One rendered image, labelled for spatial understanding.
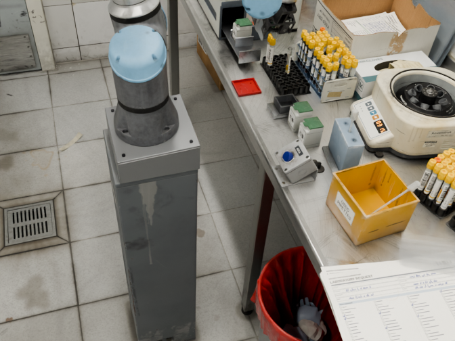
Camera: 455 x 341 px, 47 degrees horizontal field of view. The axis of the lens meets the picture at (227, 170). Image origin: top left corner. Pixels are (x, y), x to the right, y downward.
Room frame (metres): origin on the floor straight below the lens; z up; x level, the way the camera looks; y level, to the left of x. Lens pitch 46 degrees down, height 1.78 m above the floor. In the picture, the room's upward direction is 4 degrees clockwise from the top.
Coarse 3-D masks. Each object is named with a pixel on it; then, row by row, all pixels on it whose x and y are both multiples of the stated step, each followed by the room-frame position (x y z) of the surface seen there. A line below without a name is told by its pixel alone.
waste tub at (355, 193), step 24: (360, 168) 0.83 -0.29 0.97; (384, 168) 0.84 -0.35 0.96; (336, 192) 0.78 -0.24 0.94; (360, 192) 0.84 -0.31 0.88; (384, 192) 0.82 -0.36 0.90; (408, 192) 0.76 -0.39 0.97; (336, 216) 0.76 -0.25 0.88; (360, 216) 0.70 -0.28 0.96; (384, 216) 0.70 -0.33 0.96; (408, 216) 0.73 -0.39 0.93; (360, 240) 0.69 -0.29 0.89
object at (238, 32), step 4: (236, 24) 1.39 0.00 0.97; (236, 28) 1.37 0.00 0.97; (240, 28) 1.37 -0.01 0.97; (244, 28) 1.37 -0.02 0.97; (248, 28) 1.38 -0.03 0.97; (232, 32) 1.40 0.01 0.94; (236, 32) 1.37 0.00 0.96; (240, 32) 1.37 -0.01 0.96; (244, 32) 1.37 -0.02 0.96; (248, 32) 1.38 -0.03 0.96; (232, 36) 1.40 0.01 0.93; (236, 36) 1.37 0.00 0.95; (240, 36) 1.37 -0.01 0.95; (244, 36) 1.37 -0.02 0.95; (248, 36) 1.38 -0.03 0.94
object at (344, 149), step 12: (336, 120) 0.98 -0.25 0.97; (348, 120) 0.98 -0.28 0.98; (336, 132) 0.96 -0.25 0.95; (348, 132) 0.94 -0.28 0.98; (336, 144) 0.95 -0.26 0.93; (348, 144) 0.90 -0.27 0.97; (360, 144) 0.90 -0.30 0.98; (336, 156) 0.93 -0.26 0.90; (348, 156) 0.89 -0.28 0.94; (360, 156) 0.90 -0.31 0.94; (336, 168) 0.91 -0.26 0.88
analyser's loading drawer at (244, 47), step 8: (224, 24) 1.48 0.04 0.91; (232, 24) 1.49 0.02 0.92; (224, 32) 1.44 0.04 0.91; (232, 40) 1.38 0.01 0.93; (240, 40) 1.36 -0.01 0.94; (248, 40) 1.37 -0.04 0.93; (240, 48) 1.36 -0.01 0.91; (248, 48) 1.36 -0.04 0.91; (256, 48) 1.36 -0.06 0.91; (240, 56) 1.31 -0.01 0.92; (248, 56) 1.31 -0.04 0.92; (256, 56) 1.32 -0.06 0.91
